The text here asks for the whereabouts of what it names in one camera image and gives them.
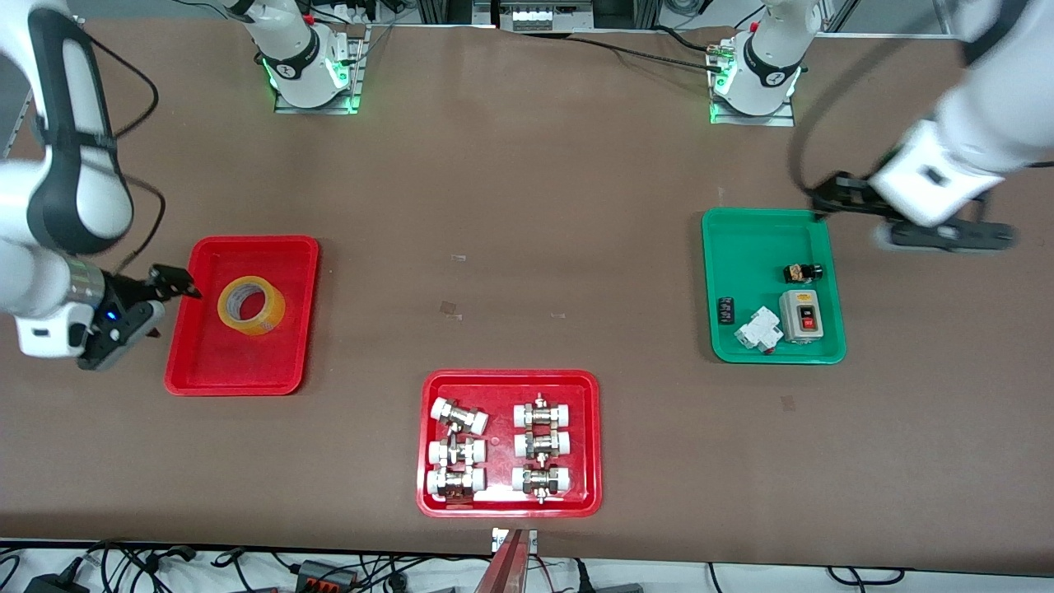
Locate white circuit breaker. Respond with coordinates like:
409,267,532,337
735,306,783,355

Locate white-capped metal pipe fitting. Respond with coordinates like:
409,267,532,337
426,467,487,504
431,397,490,436
427,437,487,468
513,394,572,429
511,463,573,505
513,428,571,460

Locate yellow clear packing tape roll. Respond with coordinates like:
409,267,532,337
217,277,287,337

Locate white power strip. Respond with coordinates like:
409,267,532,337
313,0,381,26

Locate black orange connector box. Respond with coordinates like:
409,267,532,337
295,559,361,591

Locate red plastic tray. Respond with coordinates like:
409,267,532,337
416,369,603,519
164,236,320,397

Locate grey switch box red button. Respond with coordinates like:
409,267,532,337
778,289,827,343

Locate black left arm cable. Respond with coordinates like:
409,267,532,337
785,37,911,198

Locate green plastic tray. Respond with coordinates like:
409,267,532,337
702,208,847,365

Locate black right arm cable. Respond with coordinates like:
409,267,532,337
86,35,167,274

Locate black table cable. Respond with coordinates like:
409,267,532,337
543,27,738,72

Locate black power adapter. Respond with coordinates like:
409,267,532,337
23,558,91,593

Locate red metal bar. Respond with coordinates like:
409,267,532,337
473,530,529,593

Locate black plug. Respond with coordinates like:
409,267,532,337
575,560,645,593

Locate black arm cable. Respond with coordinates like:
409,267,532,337
86,35,167,274
785,37,911,198

